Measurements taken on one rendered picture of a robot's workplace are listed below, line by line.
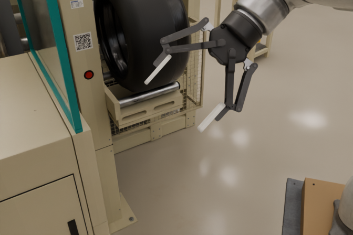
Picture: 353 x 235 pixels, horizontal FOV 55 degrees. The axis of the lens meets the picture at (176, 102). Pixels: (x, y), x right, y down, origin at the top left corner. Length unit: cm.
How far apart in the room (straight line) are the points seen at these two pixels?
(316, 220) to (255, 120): 172
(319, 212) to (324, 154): 144
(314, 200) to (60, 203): 98
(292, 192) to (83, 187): 95
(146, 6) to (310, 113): 221
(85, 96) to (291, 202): 102
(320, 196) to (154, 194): 121
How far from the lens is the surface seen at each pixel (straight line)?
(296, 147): 288
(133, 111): 163
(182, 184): 244
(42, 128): 93
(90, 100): 163
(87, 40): 150
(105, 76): 185
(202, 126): 64
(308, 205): 149
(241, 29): 62
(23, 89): 112
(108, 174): 196
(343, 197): 135
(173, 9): 146
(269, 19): 64
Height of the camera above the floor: 181
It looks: 34 degrees down
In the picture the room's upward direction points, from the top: straight up
